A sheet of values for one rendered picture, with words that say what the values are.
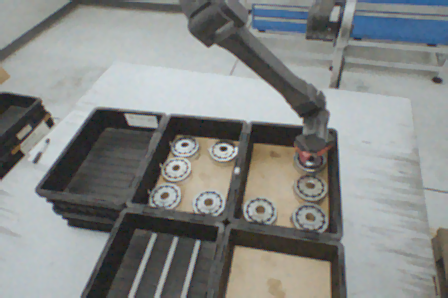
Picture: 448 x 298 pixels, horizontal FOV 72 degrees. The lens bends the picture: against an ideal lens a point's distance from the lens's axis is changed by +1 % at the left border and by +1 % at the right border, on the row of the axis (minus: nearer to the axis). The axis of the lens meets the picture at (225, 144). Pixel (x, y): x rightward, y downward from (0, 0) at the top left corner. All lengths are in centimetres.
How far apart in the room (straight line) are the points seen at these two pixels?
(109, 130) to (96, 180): 25
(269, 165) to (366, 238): 39
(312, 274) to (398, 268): 32
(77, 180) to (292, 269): 77
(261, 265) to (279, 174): 31
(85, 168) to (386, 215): 107
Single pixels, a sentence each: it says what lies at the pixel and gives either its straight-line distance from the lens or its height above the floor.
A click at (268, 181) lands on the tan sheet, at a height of 83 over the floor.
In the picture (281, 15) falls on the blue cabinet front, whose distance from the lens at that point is 284.
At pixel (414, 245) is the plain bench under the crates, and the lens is 119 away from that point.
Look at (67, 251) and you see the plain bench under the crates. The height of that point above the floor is 70.
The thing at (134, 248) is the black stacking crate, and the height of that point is 83.
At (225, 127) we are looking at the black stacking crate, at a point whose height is 90.
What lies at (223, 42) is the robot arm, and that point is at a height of 134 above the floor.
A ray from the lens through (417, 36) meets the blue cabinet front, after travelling 293.
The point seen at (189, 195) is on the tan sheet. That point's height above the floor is 83.
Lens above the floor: 168
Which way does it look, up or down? 48 degrees down
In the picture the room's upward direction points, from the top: 5 degrees counter-clockwise
